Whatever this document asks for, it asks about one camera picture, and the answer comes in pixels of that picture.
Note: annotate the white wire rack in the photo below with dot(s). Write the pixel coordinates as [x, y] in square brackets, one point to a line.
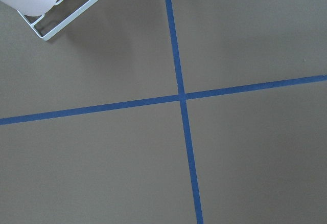
[57, 18]

